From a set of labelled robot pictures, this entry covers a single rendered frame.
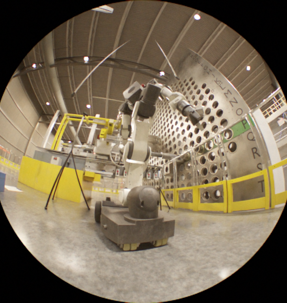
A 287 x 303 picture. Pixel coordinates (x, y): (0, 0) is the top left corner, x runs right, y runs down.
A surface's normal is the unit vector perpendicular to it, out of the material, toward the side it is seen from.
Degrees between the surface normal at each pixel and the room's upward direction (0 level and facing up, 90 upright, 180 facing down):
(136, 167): 92
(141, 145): 92
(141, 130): 106
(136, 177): 92
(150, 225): 90
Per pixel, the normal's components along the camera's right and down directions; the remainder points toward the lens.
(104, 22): -0.04, 0.92
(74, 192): 0.32, -0.36
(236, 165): -0.95, -0.15
